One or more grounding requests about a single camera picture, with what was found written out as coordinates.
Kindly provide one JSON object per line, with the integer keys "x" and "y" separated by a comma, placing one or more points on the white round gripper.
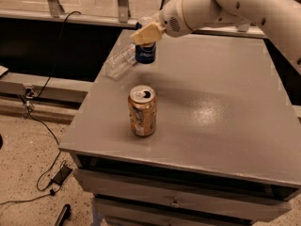
{"x": 171, "y": 22}

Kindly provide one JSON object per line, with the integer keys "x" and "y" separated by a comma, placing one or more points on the blue pepsi can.
{"x": 145, "y": 54}

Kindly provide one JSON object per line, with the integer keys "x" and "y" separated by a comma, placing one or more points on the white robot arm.
{"x": 279, "y": 20}

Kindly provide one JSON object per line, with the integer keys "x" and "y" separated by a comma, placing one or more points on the clear plastic water bottle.
{"x": 119, "y": 63}

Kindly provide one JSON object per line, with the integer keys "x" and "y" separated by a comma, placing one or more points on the gold soda can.
{"x": 142, "y": 104}

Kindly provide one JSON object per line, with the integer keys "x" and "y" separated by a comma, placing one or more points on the grey cabinet upper drawer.
{"x": 180, "y": 197}

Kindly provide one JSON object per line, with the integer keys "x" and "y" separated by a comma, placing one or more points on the grey cabinet drawer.
{"x": 180, "y": 197}
{"x": 126, "y": 214}

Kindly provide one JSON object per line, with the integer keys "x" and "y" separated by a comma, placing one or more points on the black power adapter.
{"x": 61, "y": 175}

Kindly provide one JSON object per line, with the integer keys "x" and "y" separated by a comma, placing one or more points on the grey cabinet lower drawer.
{"x": 126, "y": 214}

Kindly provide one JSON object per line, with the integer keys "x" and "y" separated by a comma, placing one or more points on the black cylindrical object on floor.
{"x": 64, "y": 214}

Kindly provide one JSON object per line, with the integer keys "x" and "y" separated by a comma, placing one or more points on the metal window frame rail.
{"x": 121, "y": 13}

